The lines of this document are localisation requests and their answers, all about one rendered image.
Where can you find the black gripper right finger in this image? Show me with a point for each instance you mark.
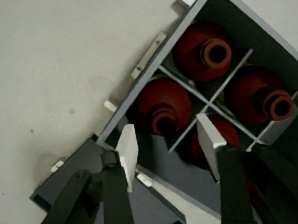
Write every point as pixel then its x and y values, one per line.
pixel 273 177

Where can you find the dark grey crate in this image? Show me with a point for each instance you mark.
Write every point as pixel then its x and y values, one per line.
pixel 251 35

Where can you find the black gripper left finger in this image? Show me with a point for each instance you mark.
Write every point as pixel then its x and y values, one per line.
pixel 84 191

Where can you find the dark red bottle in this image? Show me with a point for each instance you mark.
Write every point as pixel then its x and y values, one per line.
pixel 200 54
pixel 191 142
pixel 254 196
pixel 156 105

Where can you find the grey square tray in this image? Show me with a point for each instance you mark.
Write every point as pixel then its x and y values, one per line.
pixel 147 204

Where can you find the dark brown bottle with cream label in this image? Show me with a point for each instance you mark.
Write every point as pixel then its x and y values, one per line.
pixel 256 94

